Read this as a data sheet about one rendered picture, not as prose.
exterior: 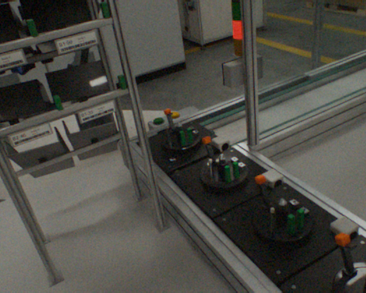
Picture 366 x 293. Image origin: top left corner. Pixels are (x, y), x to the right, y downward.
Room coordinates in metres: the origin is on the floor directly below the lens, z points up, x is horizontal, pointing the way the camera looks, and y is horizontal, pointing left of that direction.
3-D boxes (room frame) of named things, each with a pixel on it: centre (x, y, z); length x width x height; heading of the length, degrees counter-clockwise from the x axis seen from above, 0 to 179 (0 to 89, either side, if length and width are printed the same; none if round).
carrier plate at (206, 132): (1.10, 0.00, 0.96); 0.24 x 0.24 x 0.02; 25
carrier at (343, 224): (0.65, -0.21, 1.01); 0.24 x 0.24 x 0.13; 25
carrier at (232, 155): (0.87, -0.11, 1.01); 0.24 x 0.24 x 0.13; 25
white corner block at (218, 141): (1.05, -0.13, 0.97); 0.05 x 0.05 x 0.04; 25
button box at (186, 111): (1.33, 0.01, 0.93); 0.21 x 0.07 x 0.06; 115
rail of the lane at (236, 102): (1.36, -0.19, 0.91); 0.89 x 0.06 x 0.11; 115
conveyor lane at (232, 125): (1.21, -0.28, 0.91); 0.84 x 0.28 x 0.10; 115
